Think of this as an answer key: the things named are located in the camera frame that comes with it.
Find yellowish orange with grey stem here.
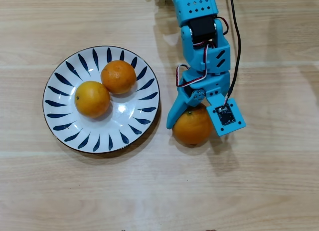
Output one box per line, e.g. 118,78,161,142
74,80,111,119

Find white plate with blue strokes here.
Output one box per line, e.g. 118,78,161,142
42,45,160,154

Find red white black servo wire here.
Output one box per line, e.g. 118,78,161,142
175,40,218,88

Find orange with green stem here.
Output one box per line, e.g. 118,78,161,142
172,105,215,145

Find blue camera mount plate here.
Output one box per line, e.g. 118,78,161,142
206,98,247,137

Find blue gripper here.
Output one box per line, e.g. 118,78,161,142
166,68,230,130

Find black camera cable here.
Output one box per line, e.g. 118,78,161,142
226,0,242,104

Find deep orange rough-skinned orange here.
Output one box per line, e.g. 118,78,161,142
100,60,138,95

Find black camera circuit board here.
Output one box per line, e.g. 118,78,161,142
216,105,237,127

